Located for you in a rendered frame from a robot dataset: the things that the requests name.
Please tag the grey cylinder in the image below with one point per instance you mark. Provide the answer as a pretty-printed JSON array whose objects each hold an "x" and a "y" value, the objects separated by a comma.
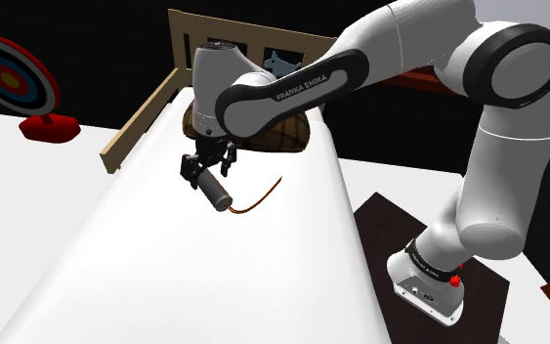
[{"x": 216, "y": 191}]

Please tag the target board on red stand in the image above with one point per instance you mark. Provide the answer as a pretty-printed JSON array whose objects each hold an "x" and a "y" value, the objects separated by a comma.
[{"x": 10, "y": 81}]

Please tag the grey animal figure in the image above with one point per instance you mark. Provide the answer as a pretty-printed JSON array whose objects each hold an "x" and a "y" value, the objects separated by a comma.
[{"x": 279, "y": 64}]

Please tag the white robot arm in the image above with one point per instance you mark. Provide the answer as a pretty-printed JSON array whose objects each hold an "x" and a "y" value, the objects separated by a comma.
[{"x": 498, "y": 181}]

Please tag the brown plaid pillow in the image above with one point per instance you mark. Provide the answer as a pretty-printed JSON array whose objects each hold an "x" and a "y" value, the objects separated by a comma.
[{"x": 284, "y": 136}]

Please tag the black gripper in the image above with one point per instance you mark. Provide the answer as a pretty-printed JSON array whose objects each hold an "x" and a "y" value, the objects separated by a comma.
[{"x": 210, "y": 150}]

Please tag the dark robot stand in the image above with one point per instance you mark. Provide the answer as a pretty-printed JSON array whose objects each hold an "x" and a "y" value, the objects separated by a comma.
[{"x": 389, "y": 238}]

